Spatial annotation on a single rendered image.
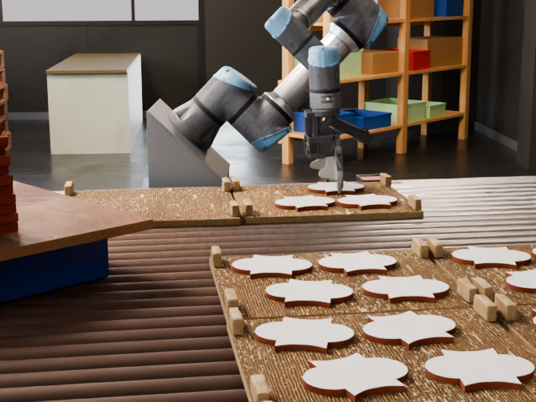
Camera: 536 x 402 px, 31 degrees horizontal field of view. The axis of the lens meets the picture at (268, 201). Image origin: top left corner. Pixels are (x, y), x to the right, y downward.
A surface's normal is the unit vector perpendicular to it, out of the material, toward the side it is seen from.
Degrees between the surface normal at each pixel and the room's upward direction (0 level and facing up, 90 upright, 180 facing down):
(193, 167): 90
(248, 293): 0
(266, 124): 82
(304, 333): 0
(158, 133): 90
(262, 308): 0
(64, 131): 90
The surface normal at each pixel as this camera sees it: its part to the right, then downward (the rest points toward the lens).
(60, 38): 0.07, 0.22
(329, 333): 0.00, -0.98
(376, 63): 0.71, 0.15
